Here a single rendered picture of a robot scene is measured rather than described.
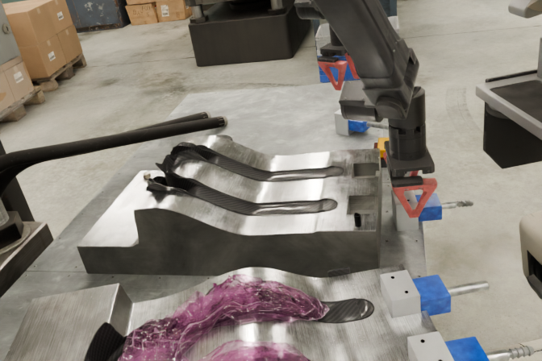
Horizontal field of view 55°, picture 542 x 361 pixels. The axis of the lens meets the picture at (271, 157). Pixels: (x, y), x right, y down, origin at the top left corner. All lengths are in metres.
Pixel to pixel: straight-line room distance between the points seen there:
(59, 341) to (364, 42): 0.51
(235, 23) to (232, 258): 4.03
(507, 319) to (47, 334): 1.52
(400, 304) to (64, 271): 0.60
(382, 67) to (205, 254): 0.40
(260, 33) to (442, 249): 3.04
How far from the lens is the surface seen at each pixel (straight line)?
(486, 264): 2.13
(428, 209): 0.91
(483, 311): 1.95
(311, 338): 0.65
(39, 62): 5.29
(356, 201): 0.85
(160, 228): 0.85
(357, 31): 0.64
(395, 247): 0.88
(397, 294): 0.68
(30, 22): 5.21
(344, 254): 0.80
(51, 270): 1.03
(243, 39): 4.79
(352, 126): 1.24
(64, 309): 0.74
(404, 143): 0.83
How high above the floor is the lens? 1.34
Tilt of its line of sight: 27 degrees down
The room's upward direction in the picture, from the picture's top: 10 degrees counter-clockwise
